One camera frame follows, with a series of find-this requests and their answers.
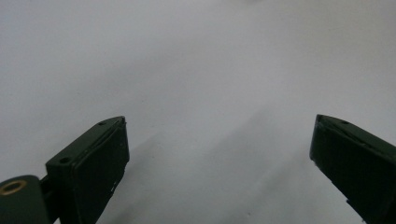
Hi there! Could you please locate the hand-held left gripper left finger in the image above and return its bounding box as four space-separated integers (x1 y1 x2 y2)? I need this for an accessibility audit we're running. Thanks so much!
45 116 131 224

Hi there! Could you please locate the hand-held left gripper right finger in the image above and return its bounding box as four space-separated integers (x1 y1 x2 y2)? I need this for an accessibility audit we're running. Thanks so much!
309 114 396 224

